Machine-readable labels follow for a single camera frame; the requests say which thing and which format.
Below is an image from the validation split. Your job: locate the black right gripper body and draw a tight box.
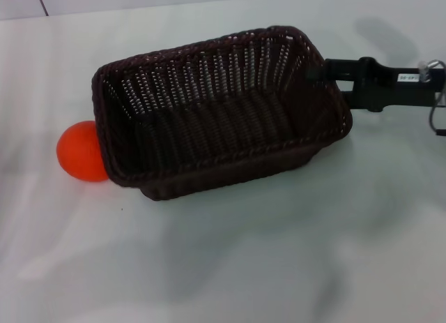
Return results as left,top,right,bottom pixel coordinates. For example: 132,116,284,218
349,56,446,114

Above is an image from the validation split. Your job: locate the white table cloth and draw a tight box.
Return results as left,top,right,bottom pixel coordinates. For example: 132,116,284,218
0,13,446,323

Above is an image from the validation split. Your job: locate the orange ball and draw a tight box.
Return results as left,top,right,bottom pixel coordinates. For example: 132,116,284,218
56,120,109,182

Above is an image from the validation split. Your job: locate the thin grey gripper cable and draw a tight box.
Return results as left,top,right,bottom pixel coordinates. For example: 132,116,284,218
429,81,446,137

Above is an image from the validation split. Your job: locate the silver metal cable connector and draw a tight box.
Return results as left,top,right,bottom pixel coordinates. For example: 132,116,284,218
417,59,446,82

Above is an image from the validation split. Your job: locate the dark brown woven basket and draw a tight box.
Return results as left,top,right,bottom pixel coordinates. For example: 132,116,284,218
91,24,354,202

